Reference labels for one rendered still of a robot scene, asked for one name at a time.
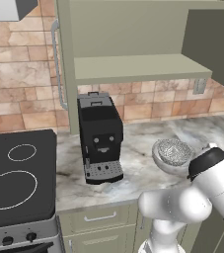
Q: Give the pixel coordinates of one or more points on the sage green drawer front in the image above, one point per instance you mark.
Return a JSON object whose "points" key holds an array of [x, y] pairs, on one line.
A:
{"points": [[116, 227]]}

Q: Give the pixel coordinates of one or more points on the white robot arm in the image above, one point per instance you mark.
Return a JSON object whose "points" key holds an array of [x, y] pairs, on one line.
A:
{"points": [[186, 204]]}

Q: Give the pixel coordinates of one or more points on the black coffee machine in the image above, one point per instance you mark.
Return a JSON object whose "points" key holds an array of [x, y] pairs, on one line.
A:
{"points": [[98, 131]]}

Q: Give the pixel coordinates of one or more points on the dark green cabinet door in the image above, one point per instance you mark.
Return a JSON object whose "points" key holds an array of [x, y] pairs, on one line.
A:
{"points": [[212, 36]]}

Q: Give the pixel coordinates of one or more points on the sage green cabinet door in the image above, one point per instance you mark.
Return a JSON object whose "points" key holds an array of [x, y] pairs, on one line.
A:
{"points": [[67, 66]]}

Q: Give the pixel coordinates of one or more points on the black stove knob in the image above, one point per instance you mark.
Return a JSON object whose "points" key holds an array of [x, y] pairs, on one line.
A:
{"points": [[31, 236], [7, 240]]}

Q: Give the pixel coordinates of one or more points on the grey bowl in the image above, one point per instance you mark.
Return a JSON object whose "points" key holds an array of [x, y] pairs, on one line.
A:
{"points": [[169, 168]]}

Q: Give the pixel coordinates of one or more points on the sage green cupboard door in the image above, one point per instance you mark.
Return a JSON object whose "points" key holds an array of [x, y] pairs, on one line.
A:
{"points": [[100, 242], [143, 234]]}

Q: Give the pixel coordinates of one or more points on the grey wall socket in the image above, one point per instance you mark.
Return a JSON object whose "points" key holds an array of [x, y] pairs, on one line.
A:
{"points": [[199, 86]]}

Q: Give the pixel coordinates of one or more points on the grey range hood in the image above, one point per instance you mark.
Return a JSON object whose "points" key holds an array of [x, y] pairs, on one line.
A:
{"points": [[5, 10]]}

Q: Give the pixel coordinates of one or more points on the black hob stove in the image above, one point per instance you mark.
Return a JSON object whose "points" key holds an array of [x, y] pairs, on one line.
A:
{"points": [[18, 178]]}

